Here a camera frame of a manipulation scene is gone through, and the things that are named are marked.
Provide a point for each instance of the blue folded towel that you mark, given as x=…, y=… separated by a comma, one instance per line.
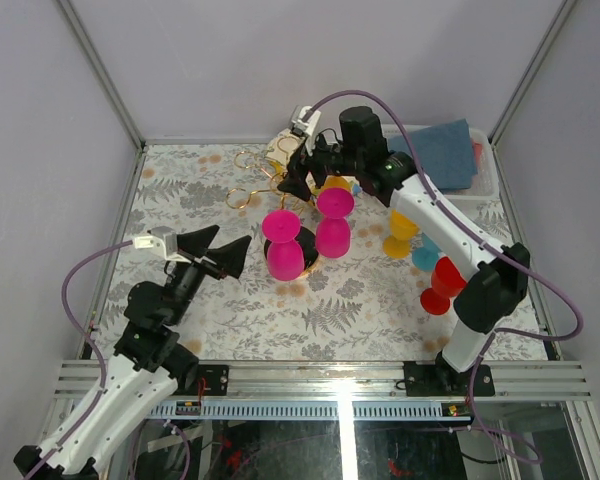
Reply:
x=446, y=154

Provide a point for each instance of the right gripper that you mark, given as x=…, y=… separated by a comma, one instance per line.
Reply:
x=296, y=181

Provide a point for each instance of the yellow wine glass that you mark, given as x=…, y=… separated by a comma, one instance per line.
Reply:
x=335, y=182
x=397, y=244

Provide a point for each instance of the dinosaur print cloth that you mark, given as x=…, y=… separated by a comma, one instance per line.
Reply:
x=280, y=149

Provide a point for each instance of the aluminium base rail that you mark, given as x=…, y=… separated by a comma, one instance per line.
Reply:
x=512, y=380

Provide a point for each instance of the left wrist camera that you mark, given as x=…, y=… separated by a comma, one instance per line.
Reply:
x=162, y=242

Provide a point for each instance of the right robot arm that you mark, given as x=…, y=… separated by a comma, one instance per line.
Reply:
x=495, y=274

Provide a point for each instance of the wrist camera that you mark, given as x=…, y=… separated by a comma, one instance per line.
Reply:
x=303, y=124
x=162, y=242

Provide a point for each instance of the magenta wine glass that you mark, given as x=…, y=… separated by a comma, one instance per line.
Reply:
x=333, y=234
x=284, y=257

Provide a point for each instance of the teal wine glass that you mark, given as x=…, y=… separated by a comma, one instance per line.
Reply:
x=427, y=255

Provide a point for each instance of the red wine glass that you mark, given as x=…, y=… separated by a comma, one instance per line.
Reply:
x=446, y=284

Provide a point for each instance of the white plastic basket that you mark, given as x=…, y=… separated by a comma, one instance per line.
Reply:
x=485, y=185

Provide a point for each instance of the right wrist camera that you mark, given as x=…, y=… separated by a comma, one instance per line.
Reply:
x=303, y=124

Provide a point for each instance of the pink folded cloth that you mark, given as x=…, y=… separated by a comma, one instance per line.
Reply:
x=478, y=151

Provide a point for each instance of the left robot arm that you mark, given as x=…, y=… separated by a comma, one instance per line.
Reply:
x=148, y=363

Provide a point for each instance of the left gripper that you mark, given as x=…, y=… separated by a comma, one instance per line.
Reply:
x=230, y=258

